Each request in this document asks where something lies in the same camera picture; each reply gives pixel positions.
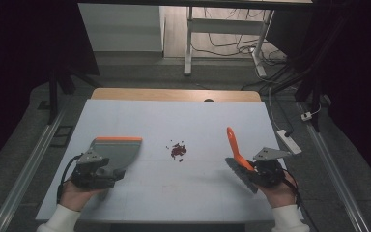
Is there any left hand-held gripper black cable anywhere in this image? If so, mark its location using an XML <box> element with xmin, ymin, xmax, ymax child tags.
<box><xmin>56</xmin><ymin>154</ymin><xmax>84</xmax><ymax>205</ymax></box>

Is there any grey dustpan with orange edge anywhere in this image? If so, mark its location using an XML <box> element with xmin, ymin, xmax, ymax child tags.
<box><xmin>82</xmin><ymin>136</ymin><xmax>144</xmax><ymax>182</ymax></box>

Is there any black metal stand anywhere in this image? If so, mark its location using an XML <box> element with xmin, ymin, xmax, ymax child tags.
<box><xmin>46</xmin><ymin>63</ymin><xmax>103</xmax><ymax>126</ymax></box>
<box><xmin>260</xmin><ymin>57</ymin><xmax>332</xmax><ymax>133</ymax></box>

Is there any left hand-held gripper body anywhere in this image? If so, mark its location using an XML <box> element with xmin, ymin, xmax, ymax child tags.
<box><xmin>71</xmin><ymin>150</ymin><xmax>117</xmax><ymax>190</ymax></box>

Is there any right hand-held gripper black cable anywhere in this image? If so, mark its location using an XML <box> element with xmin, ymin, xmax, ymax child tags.
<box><xmin>282</xmin><ymin>169</ymin><xmax>321</xmax><ymax>232</ymax></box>

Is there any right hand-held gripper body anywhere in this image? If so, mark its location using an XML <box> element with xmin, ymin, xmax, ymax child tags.
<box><xmin>252</xmin><ymin>146</ymin><xmax>293</xmax><ymax>189</ymax></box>

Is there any tangle of black floor cables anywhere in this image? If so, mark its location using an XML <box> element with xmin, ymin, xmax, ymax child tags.
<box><xmin>190</xmin><ymin>7</ymin><xmax>288</xmax><ymax>67</ymax></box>

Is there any white power strip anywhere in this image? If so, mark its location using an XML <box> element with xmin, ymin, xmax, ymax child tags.
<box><xmin>276</xmin><ymin>129</ymin><xmax>303</xmax><ymax>156</ymax></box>

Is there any black floor bracket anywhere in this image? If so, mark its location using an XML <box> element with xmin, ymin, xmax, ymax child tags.
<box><xmin>49</xmin><ymin>125</ymin><xmax>75</xmax><ymax>149</ymax></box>

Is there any aluminium floor rail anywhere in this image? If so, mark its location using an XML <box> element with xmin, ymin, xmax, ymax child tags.
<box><xmin>297</xmin><ymin>101</ymin><xmax>371</xmax><ymax>232</ymax></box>
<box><xmin>0</xmin><ymin>108</ymin><xmax>68</xmax><ymax>232</ymax></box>

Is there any pile of red crumbs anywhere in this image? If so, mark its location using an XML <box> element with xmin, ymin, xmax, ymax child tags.
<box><xmin>165</xmin><ymin>139</ymin><xmax>188</xmax><ymax>163</ymax></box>

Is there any orange brush with dark bristles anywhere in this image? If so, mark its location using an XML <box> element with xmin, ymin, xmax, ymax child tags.
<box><xmin>224</xmin><ymin>126</ymin><xmax>259</xmax><ymax>194</ymax></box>

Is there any white cabinet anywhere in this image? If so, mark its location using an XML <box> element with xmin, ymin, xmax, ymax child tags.
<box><xmin>77</xmin><ymin>3</ymin><xmax>166</xmax><ymax>53</ymax></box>

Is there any person's left hand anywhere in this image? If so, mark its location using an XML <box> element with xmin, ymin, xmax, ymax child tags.
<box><xmin>59</xmin><ymin>180</ymin><xmax>108</xmax><ymax>213</ymax></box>

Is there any hand-held gripper black cable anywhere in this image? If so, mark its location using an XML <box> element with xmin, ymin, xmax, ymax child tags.
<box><xmin>282</xmin><ymin>169</ymin><xmax>321</xmax><ymax>232</ymax></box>
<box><xmin>56</xmin><ymin>154</ymin><xmax>84</xmax><ymax>205</ymax></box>

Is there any white metal desk frame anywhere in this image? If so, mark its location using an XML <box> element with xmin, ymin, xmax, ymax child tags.
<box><xmin>183</xmin><ymin>6</ymin><xmax>275</xmax><ymax>78</ymax></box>

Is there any black curtain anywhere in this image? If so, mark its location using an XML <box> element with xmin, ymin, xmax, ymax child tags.
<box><xmin>0</xmin><ymin>0</ymin><xmax>100</xmax><ymax>177</ymax></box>
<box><xmin>266</xmin><ymin>0</ymin><xmax>371</xmax><ymax>194</ymax></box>

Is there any white power strip cable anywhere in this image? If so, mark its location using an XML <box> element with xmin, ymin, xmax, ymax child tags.
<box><xmin>268</xmin><ymin>86</ymin><xmax>285</xmax><ymax>131</ymax></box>

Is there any white table cover sheet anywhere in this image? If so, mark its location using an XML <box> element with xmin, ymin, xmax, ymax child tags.
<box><xmin>35</xmin><ymin>99</ymin><xmax>304</xmax><ymax>224</ymax></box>

